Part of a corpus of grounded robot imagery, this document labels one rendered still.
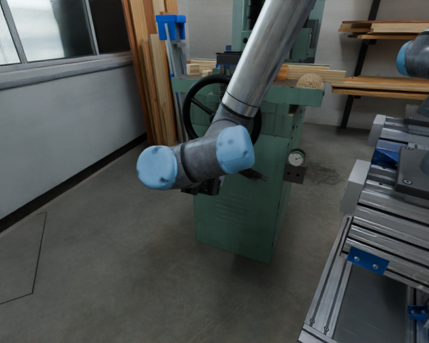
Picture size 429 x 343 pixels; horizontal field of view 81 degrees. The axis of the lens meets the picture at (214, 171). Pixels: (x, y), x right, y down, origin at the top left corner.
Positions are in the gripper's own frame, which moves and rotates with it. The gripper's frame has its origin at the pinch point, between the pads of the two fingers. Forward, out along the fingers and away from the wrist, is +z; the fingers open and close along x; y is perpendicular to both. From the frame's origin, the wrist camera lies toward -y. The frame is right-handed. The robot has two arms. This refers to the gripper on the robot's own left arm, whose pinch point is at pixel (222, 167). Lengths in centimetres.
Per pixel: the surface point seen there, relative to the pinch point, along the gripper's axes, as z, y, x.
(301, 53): 43, -55, 10
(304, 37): 40, -61, 11
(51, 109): 47, -14, -142
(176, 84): 21, -30, -35
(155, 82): 118, -61, -118
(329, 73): 32, -43, 23
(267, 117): 26.0, -22.2, 4.9
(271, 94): 21.8, -29.5, 5.5
